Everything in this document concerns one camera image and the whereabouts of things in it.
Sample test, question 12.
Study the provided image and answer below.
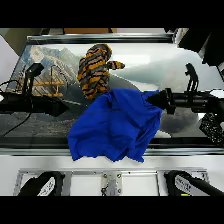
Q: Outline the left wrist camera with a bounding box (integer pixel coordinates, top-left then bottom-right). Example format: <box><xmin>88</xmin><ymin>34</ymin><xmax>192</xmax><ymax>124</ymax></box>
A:
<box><xmin>22</xmin><ymin>62</ymin><xmax>45</xmax><ymax>96</ymax></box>

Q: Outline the blue T-shirt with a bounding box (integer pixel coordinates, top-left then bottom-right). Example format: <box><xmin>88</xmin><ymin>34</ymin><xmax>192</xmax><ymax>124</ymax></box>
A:
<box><xmin>67</xmin><ymin>87</ymin><xmax>165</xmax><ymax>164</ymax></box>

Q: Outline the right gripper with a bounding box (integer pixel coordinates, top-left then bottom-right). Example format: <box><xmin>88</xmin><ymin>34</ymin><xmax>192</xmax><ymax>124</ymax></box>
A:
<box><xmin>146</xmin><ymin>87</ymin><xmax>177</xmax><ymax>115</ymax></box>

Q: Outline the silver frame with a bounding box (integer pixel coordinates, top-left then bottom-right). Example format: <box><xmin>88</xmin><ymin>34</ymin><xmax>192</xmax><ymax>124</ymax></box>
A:
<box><xmin>0</xmin><ymin>146</ymin><xmax>224</xmax><ymax>197</ymax></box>

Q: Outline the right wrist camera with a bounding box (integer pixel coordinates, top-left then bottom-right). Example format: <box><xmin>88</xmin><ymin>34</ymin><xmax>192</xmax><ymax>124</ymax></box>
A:
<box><xmin>184</xmin><ymin>62</ymin><xmax>200</xmax><ymax>93</ymax></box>

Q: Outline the black cable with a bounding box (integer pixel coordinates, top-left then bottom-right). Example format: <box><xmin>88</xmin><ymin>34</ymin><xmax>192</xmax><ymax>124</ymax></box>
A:
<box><xmin>0</xmin><ymin>79</ymin><xmax>35</xmax><ymax>138</ymax></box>

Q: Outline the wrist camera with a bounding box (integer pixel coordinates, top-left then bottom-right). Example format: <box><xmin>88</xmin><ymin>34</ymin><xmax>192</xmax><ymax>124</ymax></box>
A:
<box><xmin>184</xmin><ymin>62</ymin><xmax>200</xmax><ymax>93</ymax></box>
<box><xmin>22</xmin><ymin>62</ymin><xmax>45</xmax><ymax>96</ymax></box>

